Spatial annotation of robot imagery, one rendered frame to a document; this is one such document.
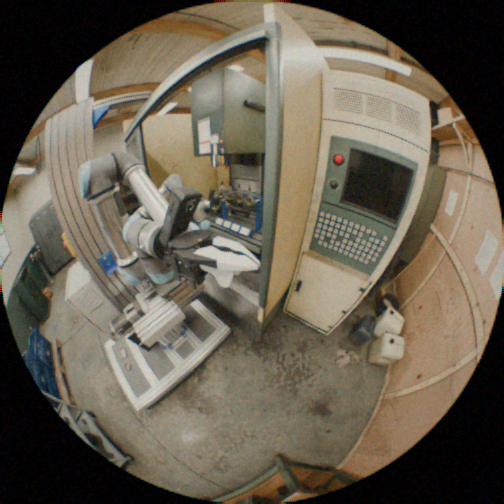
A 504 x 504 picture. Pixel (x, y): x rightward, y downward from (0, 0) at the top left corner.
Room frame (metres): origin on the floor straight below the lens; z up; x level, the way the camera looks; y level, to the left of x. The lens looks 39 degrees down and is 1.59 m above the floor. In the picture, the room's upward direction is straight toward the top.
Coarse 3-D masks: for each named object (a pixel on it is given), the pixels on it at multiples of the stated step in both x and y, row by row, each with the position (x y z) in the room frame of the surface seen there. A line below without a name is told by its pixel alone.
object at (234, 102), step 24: (216, 72) 1.30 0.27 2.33; (192, 96) 1.50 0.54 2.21; (216, 96) 1.30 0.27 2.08; (240, 96) 1.41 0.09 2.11; (264, 96) 1.70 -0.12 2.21; (192, 120) 1.51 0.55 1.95; (216, 120) 1.30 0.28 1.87; (240, 120) 1.41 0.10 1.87; (264, 120) 1.70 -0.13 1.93; (240, 144) 1.40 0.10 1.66; (264, 144) 1.71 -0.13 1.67
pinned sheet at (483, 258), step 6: (486, 234) 0.09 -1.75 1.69; (486, 240) 0.07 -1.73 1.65; (492, 240) 0.00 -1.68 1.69; (486, 246) 0.04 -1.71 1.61; (492, 246) -0.02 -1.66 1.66; (480, 252) 0.08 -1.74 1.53; (486, 252) 0.01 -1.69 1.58; (492, 252) -0.05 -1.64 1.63; (480, 258) 0.05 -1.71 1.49; (486, 258) -0.01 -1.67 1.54; (480, 264) 0.02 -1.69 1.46; (486, 264) -0.04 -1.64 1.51; (480, 270) -0.02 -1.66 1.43
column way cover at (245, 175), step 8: (232, 168) 2.08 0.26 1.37; (240, 168) 1.99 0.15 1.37; (248, 168) 1.91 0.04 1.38; (256, 168) 1.84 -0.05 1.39; (232, 176) 2.08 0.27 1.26; (240, 176) 1.99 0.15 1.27; (248, 176) 1.91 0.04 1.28; (256, 176) 1.84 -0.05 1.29; (240, 184) 2.00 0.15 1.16; (248, 184) 1.92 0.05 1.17; (256, 184) 1.85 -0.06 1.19; (256, 192) 1.84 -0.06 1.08
